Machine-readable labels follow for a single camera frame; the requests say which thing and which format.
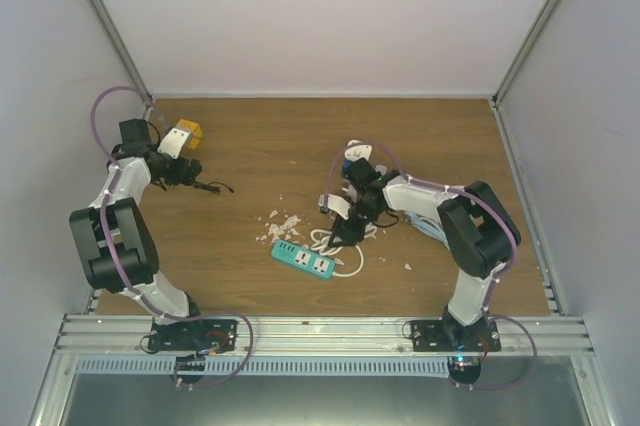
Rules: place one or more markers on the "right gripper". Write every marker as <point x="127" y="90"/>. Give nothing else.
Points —
<point x="347" y="232"/>

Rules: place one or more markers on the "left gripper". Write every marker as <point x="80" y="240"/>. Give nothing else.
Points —
<point x="176" y="177"/>

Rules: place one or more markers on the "yellow cube socket adapter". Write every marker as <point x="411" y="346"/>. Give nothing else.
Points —
<point x="194" y="131"/>

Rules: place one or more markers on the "white cube adapter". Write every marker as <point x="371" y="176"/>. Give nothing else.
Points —
<point x="357" y="150"/>

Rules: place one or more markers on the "teal power strip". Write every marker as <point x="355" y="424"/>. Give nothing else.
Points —
<point x="303" y="259"/>

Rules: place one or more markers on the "black power adapter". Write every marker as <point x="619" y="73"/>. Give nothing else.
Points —
<point x="192" y="170"/>

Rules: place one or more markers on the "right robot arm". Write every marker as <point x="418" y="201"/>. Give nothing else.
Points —
<point x="481" y="236"/>

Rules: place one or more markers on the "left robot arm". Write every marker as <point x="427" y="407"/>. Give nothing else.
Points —
<point x="115" y="247"/>

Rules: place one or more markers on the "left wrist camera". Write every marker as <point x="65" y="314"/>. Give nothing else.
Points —
<point x="173" y="143"/>

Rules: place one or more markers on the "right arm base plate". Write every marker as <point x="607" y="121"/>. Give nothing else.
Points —
<point x="448" y="336"/>

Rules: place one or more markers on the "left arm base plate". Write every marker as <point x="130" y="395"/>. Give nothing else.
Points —
<point x="201" y="337"/>

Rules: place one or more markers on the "slotted cable duct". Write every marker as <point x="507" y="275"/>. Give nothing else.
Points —
<point x="273" y="366"/>

